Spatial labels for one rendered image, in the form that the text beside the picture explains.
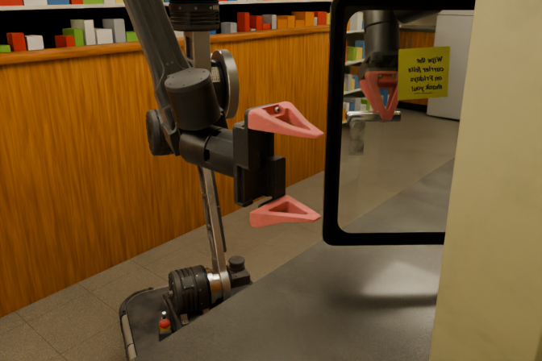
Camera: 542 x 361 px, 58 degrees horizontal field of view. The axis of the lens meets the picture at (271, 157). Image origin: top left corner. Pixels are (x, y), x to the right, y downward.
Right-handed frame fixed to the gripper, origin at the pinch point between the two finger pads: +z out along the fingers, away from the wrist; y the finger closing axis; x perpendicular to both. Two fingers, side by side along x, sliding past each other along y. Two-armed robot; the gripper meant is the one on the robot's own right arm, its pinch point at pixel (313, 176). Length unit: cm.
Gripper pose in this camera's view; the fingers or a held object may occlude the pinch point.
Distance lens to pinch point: 54.0
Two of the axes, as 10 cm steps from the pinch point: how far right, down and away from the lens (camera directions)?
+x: 6.5, -2.4, 7.2
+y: 0.0, -9.5, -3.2
